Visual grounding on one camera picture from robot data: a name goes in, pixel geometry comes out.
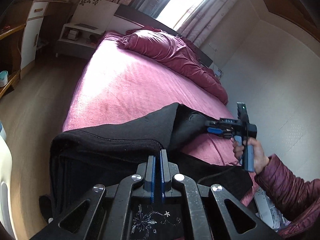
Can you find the black pants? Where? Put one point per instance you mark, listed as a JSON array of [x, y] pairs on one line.
[[106, 154]]

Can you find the wooden shelf desk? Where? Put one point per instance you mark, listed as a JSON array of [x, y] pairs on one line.
[[11, 42]]

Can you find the fingers of the right gripper view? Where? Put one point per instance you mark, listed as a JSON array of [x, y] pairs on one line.
[[215, 127]]

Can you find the light blue cup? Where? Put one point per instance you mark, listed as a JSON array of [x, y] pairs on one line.
[[3, 78]]

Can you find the person right hand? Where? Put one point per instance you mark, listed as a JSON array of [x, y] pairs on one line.
[[260, 159]]

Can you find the white floral panel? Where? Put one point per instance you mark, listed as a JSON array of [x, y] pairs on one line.
[[96, 13]]

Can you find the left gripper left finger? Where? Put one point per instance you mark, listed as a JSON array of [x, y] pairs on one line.
[[103, 212]]

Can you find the right forearm maroon puffer sleeve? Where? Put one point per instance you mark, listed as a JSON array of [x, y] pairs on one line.
[[296, 199]]

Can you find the maroon duvet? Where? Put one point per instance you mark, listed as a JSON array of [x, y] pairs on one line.
[[176, 53]]

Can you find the white nightstand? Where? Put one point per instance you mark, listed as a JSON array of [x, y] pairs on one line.
[[78, 40]]

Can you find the bed with pink sheet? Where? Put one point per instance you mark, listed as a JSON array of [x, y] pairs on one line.
[[119, 85]]

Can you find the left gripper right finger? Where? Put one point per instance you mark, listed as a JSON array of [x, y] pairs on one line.
[[208, 212]]

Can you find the dark wooden headboard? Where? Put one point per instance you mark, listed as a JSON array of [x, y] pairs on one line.
[[139, 18]]

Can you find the white plastic chair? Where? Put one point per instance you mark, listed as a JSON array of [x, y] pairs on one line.
[[6, 169]]

